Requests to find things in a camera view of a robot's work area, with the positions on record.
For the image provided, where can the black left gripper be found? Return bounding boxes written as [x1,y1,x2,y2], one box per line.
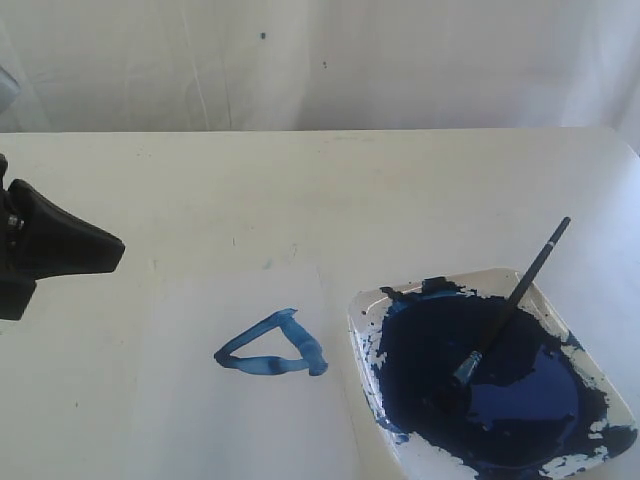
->
[1,154,125,321]

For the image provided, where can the black paintbrush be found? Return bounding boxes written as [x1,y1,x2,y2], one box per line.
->
[426,216,571,414]

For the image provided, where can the white backdrop cloth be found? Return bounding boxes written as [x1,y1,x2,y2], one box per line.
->
[1,1,639,147]

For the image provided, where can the white paper sheet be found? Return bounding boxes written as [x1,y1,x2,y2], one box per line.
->
[124,266,360,479]

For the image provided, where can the white square paint dish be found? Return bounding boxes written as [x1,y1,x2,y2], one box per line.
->
[348,268,638,479]

